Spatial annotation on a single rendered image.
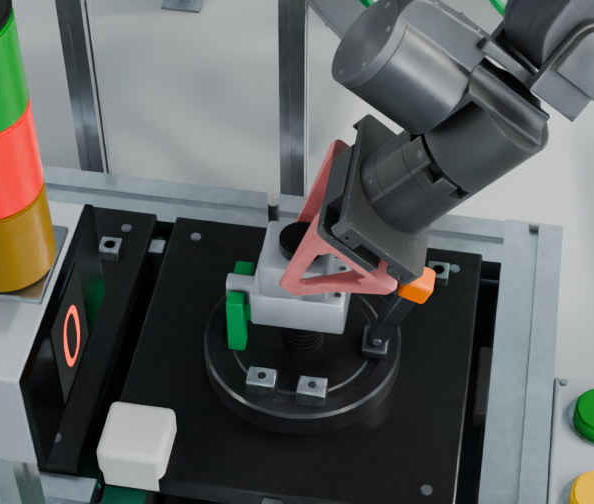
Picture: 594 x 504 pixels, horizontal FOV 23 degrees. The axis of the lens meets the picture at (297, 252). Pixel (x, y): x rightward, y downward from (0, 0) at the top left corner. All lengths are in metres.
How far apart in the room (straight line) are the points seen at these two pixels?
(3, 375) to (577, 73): 0.35
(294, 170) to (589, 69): 0.42
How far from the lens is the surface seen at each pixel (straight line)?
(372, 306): 1.05
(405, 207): 0.88
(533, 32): 0.84
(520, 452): 1.03
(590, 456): 1.03
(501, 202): 1.32
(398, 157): 0.88
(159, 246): 1.13
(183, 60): 1.45
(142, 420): 0.99
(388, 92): 0.82
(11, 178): 0.67
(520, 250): 1.14
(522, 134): 0.85
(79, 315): 0.78
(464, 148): 0.85
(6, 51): 0.63
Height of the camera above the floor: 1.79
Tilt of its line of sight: 48 degrees down
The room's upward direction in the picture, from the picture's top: straight up
